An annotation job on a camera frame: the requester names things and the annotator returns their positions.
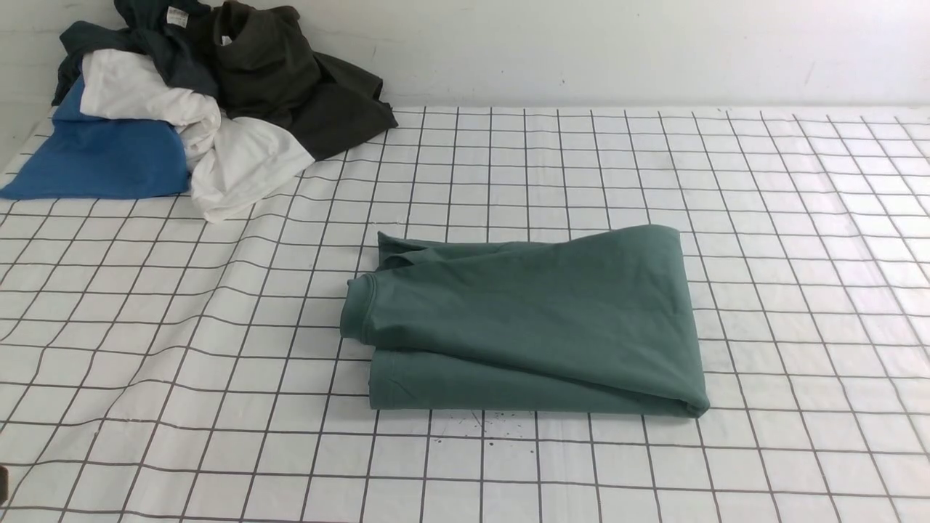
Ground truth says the blue shirt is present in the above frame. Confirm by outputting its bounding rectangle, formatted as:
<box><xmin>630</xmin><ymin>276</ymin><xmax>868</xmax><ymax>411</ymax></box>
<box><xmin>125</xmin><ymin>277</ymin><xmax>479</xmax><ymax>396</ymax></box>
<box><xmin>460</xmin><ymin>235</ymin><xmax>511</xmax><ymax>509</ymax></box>
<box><xmin>1</xmin><ymin>78</ymin><xmax>189</xmax><ymax>200</ymax></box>

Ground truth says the white shirt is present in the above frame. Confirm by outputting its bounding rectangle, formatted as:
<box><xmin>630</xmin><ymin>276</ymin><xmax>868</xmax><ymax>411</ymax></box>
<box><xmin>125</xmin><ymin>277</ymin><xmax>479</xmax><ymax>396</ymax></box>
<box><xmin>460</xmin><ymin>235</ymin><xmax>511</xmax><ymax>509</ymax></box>
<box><xmin>80</xmin><ymin>49</ymin><xmax>315</xmax><ymax>222</ymax></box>

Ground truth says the dark navy shirt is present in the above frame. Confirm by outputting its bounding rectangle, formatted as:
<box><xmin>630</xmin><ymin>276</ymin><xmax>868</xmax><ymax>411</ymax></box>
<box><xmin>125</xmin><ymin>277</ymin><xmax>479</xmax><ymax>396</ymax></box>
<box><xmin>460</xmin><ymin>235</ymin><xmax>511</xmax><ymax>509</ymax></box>
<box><xmin>51</xmin><ymin>1</ymin><xmax>219</xmax><ymax>106</ymax></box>

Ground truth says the dark olive shirt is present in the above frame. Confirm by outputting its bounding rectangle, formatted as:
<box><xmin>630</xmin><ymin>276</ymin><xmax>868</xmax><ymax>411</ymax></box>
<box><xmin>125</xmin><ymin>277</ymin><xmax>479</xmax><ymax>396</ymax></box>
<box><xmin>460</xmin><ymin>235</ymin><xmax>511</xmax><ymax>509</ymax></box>
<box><xmin>187</xmin><ymin>1</ymin><xmax>397</xmax><ymax>161</ymax></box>

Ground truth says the white grid-pattern tablecloth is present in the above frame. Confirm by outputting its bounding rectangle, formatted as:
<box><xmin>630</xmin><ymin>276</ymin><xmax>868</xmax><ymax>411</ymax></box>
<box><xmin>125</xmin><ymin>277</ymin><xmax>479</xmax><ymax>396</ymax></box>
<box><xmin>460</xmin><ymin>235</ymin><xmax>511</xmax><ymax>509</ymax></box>
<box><xmin>1</xmin><ymin>107</ymin><xmax>929</xmax><ymax>522</ymax></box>

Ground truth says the green long-sleeve top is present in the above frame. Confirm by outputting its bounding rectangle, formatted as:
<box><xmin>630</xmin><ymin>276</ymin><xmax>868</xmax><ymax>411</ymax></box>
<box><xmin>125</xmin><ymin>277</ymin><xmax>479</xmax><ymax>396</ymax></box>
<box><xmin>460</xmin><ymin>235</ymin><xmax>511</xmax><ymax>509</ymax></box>
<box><xmin>339</xmin><ymin>224</ymin><xmax>711</xmax><ymax>419</ymax></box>

